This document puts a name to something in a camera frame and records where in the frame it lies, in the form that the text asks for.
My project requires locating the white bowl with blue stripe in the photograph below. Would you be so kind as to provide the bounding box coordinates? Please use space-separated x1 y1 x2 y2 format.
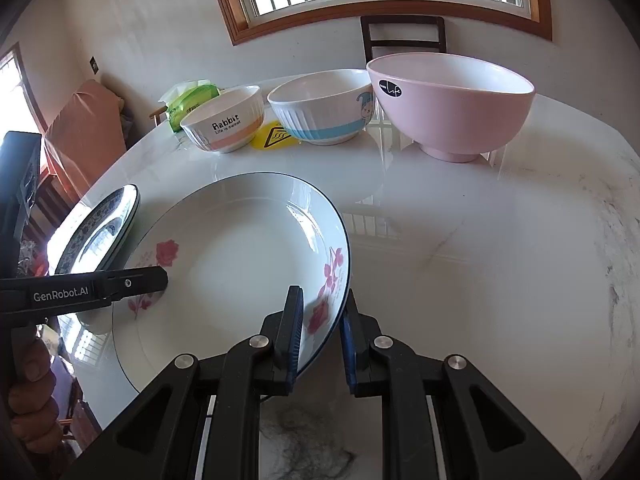
267 68 377 146

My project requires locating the white bowl with orange stripe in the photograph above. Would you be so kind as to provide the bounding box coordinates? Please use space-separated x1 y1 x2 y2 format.
180 85 265 154

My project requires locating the green tissue pack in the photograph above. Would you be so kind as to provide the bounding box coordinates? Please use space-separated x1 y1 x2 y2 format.
160 79 223 133

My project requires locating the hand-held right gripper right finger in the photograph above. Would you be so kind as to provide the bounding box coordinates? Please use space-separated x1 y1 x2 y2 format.
339 287 583 480

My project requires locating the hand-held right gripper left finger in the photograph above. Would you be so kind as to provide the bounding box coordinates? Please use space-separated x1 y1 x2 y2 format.
60 285 306 480

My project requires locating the dark wooden chair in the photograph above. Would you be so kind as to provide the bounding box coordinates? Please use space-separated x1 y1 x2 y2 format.
360 15 447 61

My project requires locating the person's left hand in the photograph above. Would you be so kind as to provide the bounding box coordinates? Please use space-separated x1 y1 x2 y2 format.
9 337 65 461

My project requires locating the dark slatted wooden furniture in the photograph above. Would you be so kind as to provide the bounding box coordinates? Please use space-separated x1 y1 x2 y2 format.
22 172 71 271

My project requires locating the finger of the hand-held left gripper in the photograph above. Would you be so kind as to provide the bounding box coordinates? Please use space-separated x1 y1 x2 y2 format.
102 266 169 307

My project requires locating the large pink bowl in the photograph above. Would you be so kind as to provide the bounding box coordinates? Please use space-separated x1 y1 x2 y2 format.
366 53 536 163

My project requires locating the blue patterned plate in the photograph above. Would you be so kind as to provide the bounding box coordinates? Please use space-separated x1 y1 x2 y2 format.
54 184 142 277

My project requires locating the bright side window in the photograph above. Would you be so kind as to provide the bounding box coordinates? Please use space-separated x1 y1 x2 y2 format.
0 42 48 133

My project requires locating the orange covered mattress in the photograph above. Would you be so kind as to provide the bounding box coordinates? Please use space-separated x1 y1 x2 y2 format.
44 78 128 196

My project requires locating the white plate with pink flowers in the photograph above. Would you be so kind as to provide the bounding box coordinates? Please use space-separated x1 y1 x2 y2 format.
111 172 352 401

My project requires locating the wooden framed barred window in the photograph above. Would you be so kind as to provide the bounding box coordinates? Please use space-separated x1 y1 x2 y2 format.
205 0 553 46

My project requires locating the round yellow warning sticker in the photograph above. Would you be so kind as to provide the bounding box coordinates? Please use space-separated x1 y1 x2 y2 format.
248 120 301 151

